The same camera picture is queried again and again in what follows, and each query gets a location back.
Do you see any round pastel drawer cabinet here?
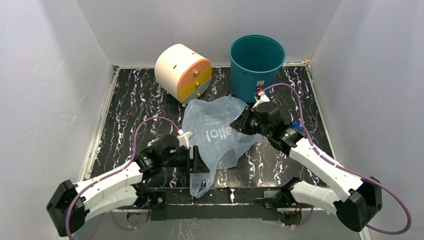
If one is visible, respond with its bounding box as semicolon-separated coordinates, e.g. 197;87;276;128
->
154;43;212;106

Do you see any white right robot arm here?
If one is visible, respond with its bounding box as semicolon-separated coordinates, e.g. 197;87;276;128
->
230;102;382;232

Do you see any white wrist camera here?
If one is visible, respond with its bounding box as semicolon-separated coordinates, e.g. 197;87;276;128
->
252;89;270;109
177;129;194;149

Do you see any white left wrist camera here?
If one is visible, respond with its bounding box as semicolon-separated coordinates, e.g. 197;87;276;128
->
177;129;194;149

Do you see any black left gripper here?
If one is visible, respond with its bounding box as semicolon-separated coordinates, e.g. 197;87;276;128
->
162;146;210;174

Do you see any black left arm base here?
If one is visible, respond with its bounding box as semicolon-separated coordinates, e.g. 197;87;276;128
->
115;183;167;220

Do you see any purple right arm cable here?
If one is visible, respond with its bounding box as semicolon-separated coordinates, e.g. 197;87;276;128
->
258;83;413;236

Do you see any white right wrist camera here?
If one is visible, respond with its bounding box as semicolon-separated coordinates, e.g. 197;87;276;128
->
252;89;270;109

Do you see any translucent blue plastic bag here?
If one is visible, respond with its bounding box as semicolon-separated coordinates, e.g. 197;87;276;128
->
182;96;261;198

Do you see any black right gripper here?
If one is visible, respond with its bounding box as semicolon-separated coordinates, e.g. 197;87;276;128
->
229;105;271;138

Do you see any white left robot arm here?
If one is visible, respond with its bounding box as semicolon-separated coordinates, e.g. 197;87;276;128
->
46;132;210;237

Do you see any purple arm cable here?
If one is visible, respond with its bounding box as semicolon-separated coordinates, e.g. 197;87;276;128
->
65;116;183;240
258;83;413;236

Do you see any teal plastic trash bin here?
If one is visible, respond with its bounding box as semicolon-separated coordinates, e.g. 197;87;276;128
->
229;35;286;104

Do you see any aluminium frame rail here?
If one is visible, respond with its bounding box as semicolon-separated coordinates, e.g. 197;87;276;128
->
103;187;333;221

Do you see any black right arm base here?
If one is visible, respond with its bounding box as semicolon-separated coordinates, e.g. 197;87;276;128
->
252;189;314;229

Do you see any blue stapler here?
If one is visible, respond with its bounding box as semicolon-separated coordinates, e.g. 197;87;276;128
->
290;121;304;132

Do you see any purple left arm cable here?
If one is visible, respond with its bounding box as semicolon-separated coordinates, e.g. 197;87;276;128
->
65;116;183;240

